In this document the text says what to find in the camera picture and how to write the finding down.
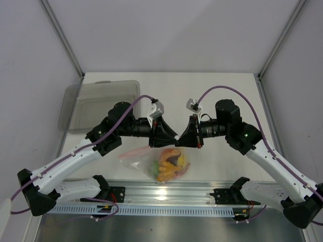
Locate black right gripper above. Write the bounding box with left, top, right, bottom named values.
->
left=175, top=114, right=229, bottom=149

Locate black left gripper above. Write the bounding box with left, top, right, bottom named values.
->
left=119, top=115, right=179, bottom=148

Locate clear pink zip top bag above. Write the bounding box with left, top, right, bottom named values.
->
left=119, top=146, right=190, bottom=184

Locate grey translucent plastic tray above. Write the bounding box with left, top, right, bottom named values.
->
left=58, top=80, right=140, bottom=134

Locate red grapefruit wedge toy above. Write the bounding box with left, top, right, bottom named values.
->
left=158, top=148, right=183, bottom=168

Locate yellow lemon toy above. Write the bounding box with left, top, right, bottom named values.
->
left=177, top=153, right=190, bottom=169

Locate orange ginger root toy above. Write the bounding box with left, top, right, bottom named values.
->
left=156, top=161, right=183, bottom=183

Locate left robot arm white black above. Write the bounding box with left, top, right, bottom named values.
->
left=17, top=99, right=179, bottom=216

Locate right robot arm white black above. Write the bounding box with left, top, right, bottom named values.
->
left=179, top=99, right=322, bottom=229

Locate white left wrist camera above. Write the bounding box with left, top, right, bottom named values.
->
left=147, top=99, right=164, bottom=128

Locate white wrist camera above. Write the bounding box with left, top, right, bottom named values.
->
left=186, top=98, right=202, bottom=122
left=147, top=99, right=164, bottom=128

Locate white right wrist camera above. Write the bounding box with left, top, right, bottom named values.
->
left=186, top=98, right=202, bottom=122

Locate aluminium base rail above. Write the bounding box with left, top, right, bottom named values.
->
left=34, top=180, right=309, bottom=208

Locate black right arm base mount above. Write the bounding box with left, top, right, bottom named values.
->
left=209, top=188, right=260, bottom=205

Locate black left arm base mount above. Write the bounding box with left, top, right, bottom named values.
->
left=80, top=187, right=125, bottom=203

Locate grey slotted cable duct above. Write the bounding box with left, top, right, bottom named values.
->
left=49, top=204, right=235, bottom=218

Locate left aluminium frame post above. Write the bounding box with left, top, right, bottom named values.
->
left=38, top=0, right=85, bottom=80

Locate aluminium frame post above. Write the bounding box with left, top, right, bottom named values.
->
left=257, top=0, right=310, bottom=81
left=38, top=0, right=85, bottom=80

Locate right aluminium frame post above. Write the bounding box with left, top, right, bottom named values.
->
left=257, top=0, right=310, bottom=81

